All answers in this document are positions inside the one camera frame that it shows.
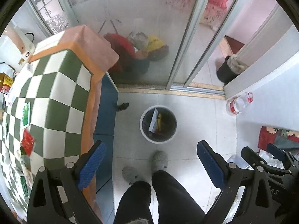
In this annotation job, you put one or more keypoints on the red bag behind glass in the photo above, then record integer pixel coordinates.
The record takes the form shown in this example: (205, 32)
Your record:
(124, 49)

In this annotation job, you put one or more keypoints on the sliding glass door frame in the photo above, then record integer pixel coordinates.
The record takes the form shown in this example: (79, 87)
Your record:
(208, 22)

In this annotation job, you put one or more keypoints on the left black trouser leg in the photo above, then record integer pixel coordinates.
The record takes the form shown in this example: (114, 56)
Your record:
(134, 206)

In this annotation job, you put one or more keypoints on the crushed clear bottle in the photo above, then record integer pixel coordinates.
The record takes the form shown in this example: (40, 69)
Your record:
(239, 161)

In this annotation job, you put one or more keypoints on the white plastic bag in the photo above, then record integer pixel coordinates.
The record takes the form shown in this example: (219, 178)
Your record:
(270, 159)

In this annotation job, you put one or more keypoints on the yellow bag behind glass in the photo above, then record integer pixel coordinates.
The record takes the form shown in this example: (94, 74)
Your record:
(156, 48)

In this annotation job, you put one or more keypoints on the left grey slipper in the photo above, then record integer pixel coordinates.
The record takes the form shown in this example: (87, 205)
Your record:
(131, 175)

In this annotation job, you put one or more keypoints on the yellow red box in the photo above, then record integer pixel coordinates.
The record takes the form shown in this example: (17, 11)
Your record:
(5, 83)

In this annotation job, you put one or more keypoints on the clear plastic bottle red cap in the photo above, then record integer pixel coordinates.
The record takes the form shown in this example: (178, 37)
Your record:
(238, 104)

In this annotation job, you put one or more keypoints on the green white checkered tablecloth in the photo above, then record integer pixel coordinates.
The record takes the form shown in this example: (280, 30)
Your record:
(62, 82)

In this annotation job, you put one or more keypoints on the red snack wrapper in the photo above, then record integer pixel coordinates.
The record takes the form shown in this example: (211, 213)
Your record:
(27, 143)

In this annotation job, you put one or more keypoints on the green snack wrapper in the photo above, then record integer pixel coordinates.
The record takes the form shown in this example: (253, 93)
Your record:
(25, 120)

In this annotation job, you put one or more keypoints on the blue cabinet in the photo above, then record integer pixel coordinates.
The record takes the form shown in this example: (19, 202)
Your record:
(104, 132)

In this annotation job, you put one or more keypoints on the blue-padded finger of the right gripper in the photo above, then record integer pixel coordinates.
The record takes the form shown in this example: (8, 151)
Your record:
(254, 160)
(287, 159)

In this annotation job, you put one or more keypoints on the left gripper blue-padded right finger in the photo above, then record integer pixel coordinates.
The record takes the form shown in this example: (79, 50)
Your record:
(256, 205)

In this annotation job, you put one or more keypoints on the green packet lower table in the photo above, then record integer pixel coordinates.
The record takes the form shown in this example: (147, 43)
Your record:
(24, 186)

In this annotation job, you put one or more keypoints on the right grey slipper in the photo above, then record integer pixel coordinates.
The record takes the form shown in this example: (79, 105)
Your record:
(159, 161)

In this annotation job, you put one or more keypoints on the white yellow wrapper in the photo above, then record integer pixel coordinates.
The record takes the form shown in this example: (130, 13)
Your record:
(156, 122)

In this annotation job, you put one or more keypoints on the white kitchen appliance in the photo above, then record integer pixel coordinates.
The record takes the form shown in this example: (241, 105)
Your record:
(16, 48)

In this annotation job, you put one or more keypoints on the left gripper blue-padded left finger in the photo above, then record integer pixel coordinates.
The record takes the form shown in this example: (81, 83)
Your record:
(45, 205)

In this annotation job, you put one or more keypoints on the small black floor object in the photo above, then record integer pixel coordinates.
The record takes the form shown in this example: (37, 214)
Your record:
(122, 107)

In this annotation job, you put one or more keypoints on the grey slipper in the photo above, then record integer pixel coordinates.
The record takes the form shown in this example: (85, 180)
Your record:
(159, 161)
(131, 175)

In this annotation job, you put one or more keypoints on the white round trash bin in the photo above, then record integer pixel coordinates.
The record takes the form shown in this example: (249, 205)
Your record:
(169, 125)

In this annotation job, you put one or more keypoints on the red floral cloth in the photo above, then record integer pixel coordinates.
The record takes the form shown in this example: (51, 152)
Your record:
(281, 138)

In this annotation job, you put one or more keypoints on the black bucket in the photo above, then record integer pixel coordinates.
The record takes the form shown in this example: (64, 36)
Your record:
(230, 69)

